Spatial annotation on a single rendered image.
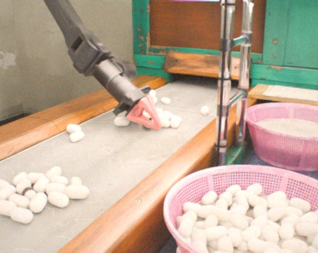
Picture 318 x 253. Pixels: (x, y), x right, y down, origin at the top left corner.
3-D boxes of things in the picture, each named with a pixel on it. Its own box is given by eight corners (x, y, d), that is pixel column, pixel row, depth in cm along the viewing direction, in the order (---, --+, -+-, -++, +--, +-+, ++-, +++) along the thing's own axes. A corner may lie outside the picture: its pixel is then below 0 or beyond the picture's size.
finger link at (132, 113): (177, 113, 84) (150, 85, 86) (164, 121, 78) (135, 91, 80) (161, 131, 88) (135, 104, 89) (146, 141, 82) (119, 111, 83)
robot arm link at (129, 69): (69, 62, 86) (88, 36, 83) (94, 61, 97) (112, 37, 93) (100, 97, 85) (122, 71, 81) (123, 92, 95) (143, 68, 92)
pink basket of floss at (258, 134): (277, 185, 72) (283, 143, 69) (223, 140, 96) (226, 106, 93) (376, 169, 78) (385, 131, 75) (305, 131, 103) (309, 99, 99)
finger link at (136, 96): (173, 116, 82) (145, 87, 84) (158, 124, 76) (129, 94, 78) (156, 134, 86) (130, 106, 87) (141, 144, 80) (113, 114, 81)
